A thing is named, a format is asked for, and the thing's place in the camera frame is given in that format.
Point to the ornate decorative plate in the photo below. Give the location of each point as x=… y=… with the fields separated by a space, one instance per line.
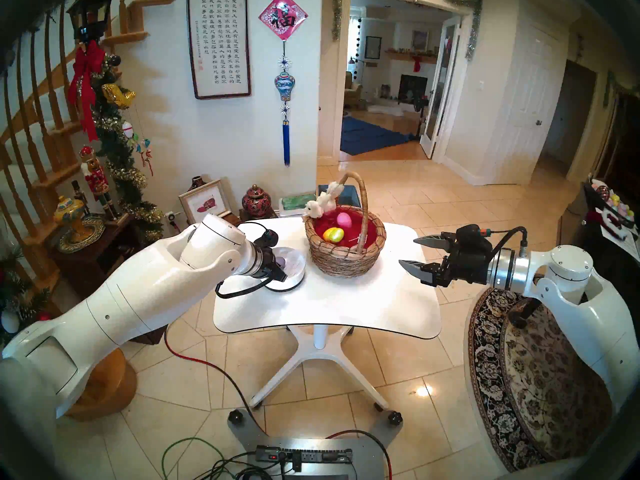
x=95 y=229

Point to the tan armchair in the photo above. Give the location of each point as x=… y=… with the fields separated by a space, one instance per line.
x=352 y=91

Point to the green tinsel christmas garland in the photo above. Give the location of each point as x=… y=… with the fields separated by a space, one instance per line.
x=117 y=149

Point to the gold ingot ornament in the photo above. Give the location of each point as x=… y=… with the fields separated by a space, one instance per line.
x=117 y=95

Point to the dark wooden side table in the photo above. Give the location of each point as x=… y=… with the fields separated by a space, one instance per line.
x=107 y=246

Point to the silver tinsel doorway garland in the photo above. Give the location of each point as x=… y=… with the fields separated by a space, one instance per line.
x=474 y=29

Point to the green jade ornament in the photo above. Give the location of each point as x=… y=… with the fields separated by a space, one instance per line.
x=298 y=202

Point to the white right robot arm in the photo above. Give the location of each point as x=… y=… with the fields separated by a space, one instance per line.
x=600 y=334

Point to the white panel door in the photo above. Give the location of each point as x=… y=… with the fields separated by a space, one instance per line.
x=527 y=109

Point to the brown wicker basket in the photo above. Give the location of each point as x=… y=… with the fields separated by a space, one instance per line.
x=345 y=264

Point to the white plush bunny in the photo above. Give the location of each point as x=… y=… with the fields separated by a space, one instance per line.
x=314 y=210
x=327 y=196

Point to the red christmas stocking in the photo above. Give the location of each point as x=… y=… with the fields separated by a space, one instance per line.
x=416 y=64

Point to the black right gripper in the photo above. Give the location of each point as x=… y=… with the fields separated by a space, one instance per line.
x=465 y=266

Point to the blue vase tassel hanging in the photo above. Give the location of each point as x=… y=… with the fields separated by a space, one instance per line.
x=284 y=86

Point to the green glitter easter egg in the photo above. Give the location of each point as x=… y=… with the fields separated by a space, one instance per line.
x=339 y=234

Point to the black lantern lamp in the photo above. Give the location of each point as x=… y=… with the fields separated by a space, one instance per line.
x=92 y=14

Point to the black knob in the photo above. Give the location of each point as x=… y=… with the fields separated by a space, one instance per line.
x=395 y=417
x=235 y=416

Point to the red ribbon bow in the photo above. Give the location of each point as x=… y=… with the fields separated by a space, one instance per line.
x=87 y=64

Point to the wooden staircase banister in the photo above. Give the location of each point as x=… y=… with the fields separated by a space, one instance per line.
x=50 y=176

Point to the red cloisonne lidded jar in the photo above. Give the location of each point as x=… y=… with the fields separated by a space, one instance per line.
x=256 y=203

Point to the black power strip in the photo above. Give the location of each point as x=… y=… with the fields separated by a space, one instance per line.
x=310 y=455

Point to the red shredded paper filling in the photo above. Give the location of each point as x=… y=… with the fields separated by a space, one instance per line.
x=367 y=229

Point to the white glass french door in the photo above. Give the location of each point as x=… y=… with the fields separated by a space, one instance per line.
x=440 y=84

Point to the oriental patterned rug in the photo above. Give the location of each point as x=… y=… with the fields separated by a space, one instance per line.
x=540 y=409

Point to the red diamond fu decoration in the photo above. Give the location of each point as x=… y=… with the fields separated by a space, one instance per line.
x=283 y=16

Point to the small dark vase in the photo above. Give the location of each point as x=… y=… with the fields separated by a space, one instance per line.
x=196 y=182

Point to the framed chinese calligraphy scroll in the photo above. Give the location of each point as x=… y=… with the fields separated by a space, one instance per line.
x=217 y=39

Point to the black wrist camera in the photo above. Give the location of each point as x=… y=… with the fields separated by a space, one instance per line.
x=268 y=237
x=470 y=234

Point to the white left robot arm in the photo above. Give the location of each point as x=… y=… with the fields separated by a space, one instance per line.
x=125 y=304

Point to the framed red shoe picture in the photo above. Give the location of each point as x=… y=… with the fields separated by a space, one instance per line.
x=206 y=203

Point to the colourful egg centrepiece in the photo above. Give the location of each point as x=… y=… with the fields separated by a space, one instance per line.
x=615 y=204

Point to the small black nutcracker figure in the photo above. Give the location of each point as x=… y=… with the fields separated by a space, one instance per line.
x=80 y=196

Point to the black fireplace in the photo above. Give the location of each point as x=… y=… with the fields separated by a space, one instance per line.
x=412 y=88

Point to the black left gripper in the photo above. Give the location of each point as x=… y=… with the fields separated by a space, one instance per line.
x=270 y=266

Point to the grey metal robot base plate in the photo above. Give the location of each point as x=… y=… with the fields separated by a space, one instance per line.
x=370 y=454

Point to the yellow porcelain urn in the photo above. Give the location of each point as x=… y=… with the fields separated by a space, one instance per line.
x=70 y=214

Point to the blue floor rug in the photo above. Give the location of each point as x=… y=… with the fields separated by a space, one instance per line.
x=367 y=136

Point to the red nutcracker figure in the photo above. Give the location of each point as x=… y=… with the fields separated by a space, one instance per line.
x=96 y=179

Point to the white round bowl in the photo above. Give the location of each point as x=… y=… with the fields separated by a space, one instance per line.
x=297 y=279

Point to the dark wooden jar stand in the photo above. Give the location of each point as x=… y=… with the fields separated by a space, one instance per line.
x=270 y=215

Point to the brown wooden box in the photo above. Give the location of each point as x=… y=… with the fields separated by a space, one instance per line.
x=232 y=218

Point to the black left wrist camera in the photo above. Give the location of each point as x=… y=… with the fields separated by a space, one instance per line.
x=268 y=237

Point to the pink easter egg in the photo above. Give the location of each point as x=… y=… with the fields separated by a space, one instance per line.
x=344 y=219

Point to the yellow easter egg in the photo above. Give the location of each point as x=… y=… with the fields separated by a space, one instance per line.
x=329 y=235

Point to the white table pedestal base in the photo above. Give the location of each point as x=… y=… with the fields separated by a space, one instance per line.
x=320 y=341

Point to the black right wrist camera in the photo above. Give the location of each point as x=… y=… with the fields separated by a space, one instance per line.
x=470 y=234

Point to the black framed wall picture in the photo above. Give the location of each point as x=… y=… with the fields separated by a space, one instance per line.
x=373 y=47

